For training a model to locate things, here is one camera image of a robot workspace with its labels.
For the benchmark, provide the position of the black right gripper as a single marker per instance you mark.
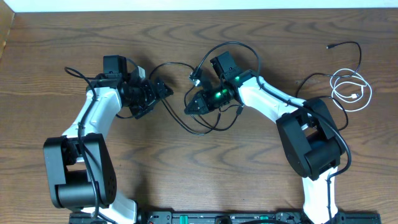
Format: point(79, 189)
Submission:
point(204, 106)

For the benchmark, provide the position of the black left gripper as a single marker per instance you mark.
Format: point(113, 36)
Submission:
point(153, 96)

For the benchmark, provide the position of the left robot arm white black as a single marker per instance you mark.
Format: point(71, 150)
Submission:
point(80, 173)

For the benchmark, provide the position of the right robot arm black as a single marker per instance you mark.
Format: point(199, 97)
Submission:
point(312, 143)

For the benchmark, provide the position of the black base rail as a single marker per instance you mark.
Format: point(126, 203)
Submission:
point(273, 217)

